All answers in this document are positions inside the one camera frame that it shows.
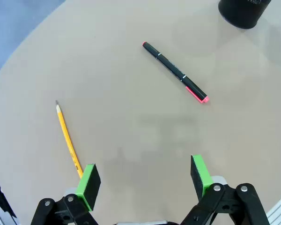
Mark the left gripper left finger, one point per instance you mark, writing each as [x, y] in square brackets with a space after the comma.
[87, 187]

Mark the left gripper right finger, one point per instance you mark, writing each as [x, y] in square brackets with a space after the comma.
[202, 173]

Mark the black pen pink ends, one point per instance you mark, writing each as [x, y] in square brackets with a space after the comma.
[173, 68]

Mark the black mesh pen holder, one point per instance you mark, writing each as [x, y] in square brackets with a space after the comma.
[241, 14]

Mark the yellow pencil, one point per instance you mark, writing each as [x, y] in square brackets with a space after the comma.
[65, 131]

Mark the white ribbed panel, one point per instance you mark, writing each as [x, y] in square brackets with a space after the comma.
[279, 211]

